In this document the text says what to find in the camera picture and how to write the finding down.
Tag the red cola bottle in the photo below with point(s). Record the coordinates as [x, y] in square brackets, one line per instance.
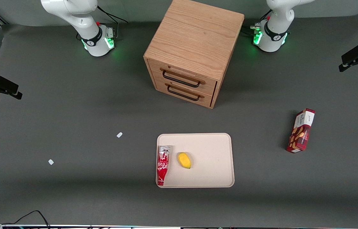
[163, 163]

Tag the yellow mango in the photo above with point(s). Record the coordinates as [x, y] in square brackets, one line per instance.
[184, 160]

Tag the wooden drawer cabinet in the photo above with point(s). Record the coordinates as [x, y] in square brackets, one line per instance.
[194, 31]

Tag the beige plastic tray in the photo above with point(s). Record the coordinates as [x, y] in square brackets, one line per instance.
[209, 159]

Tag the red cookie box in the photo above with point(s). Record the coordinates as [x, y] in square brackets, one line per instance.
[301, 132]

